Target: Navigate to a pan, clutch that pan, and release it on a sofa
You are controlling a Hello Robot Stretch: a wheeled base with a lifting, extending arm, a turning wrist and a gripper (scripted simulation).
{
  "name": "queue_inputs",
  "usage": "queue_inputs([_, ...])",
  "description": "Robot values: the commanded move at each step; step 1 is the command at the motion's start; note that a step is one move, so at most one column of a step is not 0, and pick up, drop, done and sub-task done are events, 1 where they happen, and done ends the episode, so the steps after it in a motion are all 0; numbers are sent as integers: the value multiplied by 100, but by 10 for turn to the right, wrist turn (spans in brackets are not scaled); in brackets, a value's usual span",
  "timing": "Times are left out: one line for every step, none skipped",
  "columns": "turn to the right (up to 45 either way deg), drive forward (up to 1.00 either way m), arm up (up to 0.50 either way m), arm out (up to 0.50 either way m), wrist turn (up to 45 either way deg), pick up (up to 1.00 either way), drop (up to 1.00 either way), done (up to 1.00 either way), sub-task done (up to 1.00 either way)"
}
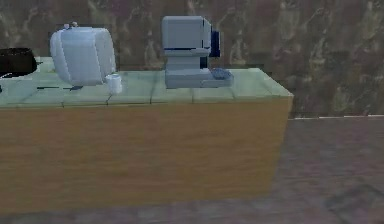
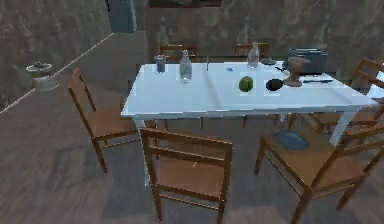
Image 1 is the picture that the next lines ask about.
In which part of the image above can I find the white toaster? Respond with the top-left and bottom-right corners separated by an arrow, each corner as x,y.
49,21 -> 117,87

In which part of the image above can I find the grey coffee machine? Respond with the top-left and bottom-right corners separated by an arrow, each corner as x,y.
161,15 -> 234,89

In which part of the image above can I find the small white cup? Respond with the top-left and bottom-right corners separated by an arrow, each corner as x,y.
105,73 -> 123,95

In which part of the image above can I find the black pan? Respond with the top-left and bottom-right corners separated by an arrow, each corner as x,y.
0,47 -> 44,78

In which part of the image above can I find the wooden counter with green top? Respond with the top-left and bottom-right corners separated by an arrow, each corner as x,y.
0,56 -> 295,216

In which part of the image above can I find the dark flat knife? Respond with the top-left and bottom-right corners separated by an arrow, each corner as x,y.
36,85 -> 84,92

